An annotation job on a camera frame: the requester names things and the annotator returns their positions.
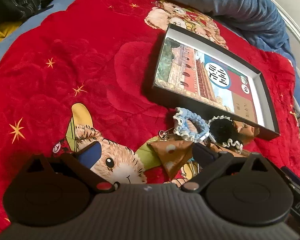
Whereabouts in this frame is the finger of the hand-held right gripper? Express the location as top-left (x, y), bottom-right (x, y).
top-left (281, 166), bottom-right (300, 187)

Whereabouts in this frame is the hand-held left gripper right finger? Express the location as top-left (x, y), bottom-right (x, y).
top-left (180, 142), bottom-right (268, 194)

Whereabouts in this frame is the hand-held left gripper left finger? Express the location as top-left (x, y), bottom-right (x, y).
top-left (25, 141), bottom-right (120, 194)

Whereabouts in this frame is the black scrunchie with white trim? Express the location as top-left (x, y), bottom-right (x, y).
top-left (207, 115), bottom-right (243, 148)

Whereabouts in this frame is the brown polka dot pouch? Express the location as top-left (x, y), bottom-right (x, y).
top-left (147, 139), bottom-right (194, 179)

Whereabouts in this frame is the blue crochet scrunchie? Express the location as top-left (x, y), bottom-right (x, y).
top-left (172, 107), bottom-right (211, 143)

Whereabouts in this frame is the black box with printed picture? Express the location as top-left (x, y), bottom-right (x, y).
top-left (151, 23), bottom-right (281, 141)

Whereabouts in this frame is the metal clip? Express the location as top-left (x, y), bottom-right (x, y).
top-left (158, 129), bottom-right (177, 141)
top-left (187, 161), bottom-right (203, 178)

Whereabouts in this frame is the red printed blanket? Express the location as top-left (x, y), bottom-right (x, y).
top-left (0, 0), bottom-right (300, 236)

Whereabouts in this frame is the yellow cloth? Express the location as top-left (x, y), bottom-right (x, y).
top-left (0, 20), bottom-right (23, 48)

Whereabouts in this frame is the light blue bedsheet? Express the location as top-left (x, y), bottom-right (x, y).
top-left (0, 0), bottom-right (88, 78)

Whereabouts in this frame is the blue quilt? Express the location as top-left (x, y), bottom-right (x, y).
top-left (150, 0), bottom-right (294, 67)

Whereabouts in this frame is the white bed frame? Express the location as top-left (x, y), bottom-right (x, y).
top-left (262, 0), bottom-right (300, 55)

